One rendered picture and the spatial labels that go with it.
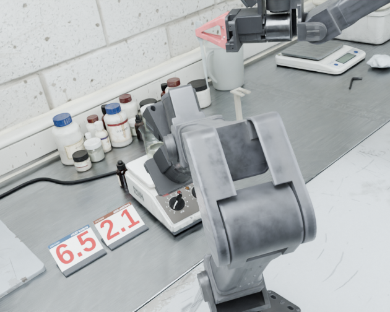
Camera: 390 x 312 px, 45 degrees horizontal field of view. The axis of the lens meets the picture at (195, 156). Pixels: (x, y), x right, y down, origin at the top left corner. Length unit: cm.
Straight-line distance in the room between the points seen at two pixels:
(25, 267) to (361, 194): 69
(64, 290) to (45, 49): 69
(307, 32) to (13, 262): 73
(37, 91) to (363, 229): 90
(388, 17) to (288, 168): 147
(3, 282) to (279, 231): 68
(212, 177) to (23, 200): 86
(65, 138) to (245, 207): 91
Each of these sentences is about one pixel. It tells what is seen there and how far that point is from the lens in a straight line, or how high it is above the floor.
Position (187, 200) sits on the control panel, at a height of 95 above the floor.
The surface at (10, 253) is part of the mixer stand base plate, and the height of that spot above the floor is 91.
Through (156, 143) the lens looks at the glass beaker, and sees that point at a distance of 100.
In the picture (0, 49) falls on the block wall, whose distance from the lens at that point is 132.
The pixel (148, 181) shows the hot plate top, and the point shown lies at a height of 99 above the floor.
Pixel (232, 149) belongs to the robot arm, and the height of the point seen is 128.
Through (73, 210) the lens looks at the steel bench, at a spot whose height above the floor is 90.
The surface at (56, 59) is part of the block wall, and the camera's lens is 138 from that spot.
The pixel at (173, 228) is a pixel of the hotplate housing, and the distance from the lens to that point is 95.
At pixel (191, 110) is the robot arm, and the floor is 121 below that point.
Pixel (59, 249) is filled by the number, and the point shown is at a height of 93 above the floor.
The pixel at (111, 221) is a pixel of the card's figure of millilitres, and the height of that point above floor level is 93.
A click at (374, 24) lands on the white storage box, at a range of 185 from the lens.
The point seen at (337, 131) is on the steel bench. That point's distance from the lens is 128.
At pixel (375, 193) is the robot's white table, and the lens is 105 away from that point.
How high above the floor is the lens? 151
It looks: 30 degrees down
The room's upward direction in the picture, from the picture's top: 10 degrees counter-clockwise
